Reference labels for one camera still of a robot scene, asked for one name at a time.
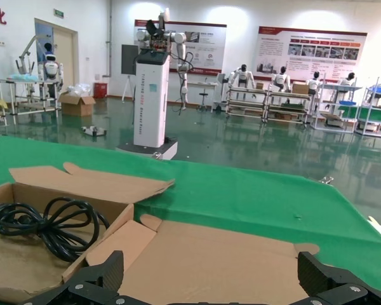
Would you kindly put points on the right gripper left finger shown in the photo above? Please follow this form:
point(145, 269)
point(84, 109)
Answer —
point(111, 273)

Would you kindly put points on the open brown cardboard box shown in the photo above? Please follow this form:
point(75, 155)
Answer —
point(209, 260)

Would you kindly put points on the black stool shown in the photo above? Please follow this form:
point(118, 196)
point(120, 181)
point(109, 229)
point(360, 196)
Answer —
point(203, 95)

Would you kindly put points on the open cardboard floor box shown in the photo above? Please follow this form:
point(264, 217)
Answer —
point(77, 106)

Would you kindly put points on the metal clip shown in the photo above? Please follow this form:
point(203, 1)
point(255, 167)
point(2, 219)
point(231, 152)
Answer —
point(326, 180)

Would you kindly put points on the white part on floor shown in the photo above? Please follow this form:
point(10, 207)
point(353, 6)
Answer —
point(93, 131)

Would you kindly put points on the green table cloth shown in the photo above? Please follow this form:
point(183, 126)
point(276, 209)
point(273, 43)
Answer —
point(241, 197)

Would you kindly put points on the wide wall info board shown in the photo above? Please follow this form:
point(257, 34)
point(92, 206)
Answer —
point(311, 51)

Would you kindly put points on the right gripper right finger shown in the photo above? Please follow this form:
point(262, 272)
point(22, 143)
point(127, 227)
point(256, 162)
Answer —
point(320, 279)

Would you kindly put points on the wall info board with logos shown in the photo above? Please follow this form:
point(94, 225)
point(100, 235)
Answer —
point(209, 47)

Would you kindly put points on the rack with green panel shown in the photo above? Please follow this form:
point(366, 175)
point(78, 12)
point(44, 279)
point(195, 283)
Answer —
point(376, 114)

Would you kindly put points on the white plastic bags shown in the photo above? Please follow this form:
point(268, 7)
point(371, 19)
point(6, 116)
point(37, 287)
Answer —
point(79, 89)

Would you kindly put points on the dark panel on stand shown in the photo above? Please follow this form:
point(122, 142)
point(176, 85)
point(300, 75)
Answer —
point(129, 58)

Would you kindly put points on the pipe frame shelf rack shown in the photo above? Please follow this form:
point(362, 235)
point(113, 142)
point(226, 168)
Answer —
point(287, 109)
point(246, 105)

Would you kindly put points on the closed cardboard box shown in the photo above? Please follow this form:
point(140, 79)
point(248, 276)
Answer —
point(300, 88)

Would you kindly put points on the beige door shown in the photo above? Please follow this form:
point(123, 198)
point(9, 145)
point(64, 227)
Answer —
point(65, 57)

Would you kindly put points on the pipe frame work table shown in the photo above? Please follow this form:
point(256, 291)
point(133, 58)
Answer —
point(28, 83)

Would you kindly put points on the white frame shelf rack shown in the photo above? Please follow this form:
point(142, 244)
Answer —
point(335, 105)

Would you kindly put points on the cardboard box with torn rim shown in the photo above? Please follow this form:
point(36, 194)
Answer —
point(92, 184)

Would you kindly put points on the white hoist frame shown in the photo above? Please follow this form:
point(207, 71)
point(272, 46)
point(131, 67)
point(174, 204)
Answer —
point(27, 51)

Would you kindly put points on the red bin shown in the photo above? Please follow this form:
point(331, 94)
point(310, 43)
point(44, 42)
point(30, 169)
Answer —
point(100, 90)

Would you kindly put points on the green exit sign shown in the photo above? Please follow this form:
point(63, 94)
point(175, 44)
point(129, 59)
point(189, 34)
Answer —
point(59, 13)

